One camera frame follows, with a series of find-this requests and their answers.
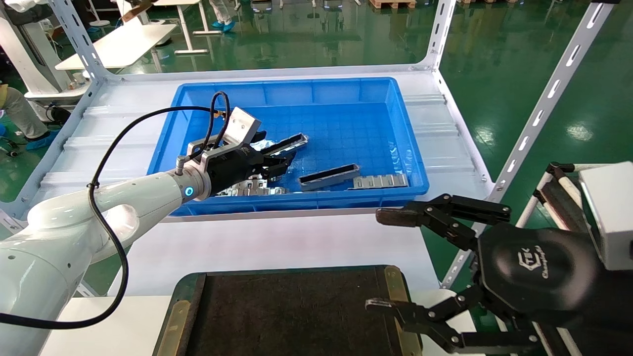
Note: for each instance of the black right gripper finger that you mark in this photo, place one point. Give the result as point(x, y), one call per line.
point(390, 306)
point(403, 216)

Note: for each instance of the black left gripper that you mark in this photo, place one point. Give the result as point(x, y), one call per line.
point(232, 170)

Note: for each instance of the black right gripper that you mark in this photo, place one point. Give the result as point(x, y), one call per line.
point(539, 272)

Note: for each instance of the long black silver channel part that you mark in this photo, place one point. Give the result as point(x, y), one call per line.
point(326, 178)
point(292, 142)

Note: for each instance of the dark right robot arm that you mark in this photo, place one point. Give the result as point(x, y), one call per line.
point(613, 316)

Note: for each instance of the dark mobile robot base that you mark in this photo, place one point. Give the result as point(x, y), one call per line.
point(334, 5)
point(261, 6)

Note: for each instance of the black container tray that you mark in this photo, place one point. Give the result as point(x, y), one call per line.
point(296, 311)

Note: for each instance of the blue plastic bin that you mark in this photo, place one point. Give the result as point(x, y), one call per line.
point(341, 123)

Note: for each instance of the standing person with blue shoe covers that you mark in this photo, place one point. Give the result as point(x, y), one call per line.
point(222, 12)

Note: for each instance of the white desk with T-legs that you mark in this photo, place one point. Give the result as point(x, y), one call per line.
point(186, 29)

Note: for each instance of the white metal shelf rack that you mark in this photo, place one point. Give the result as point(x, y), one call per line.
point(118, 99)

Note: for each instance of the wooden pallet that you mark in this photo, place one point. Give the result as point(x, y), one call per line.
point(393, 4)

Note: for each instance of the white paper cups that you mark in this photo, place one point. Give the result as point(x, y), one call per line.
point(79, 81)

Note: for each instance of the person in grey trousers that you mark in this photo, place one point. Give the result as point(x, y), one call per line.
point(20, 113)

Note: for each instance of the white machine base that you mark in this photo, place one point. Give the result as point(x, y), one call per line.
point(29, 54)

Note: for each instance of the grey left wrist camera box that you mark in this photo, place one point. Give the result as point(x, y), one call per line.
point(242, 126)

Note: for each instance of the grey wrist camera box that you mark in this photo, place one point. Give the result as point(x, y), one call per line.
point(242, 126)
point(610, 212)

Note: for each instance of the silver left camera bracket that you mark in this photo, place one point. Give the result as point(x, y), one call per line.
point(198, 147)

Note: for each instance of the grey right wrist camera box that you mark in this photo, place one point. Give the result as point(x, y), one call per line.
point(610, 212)

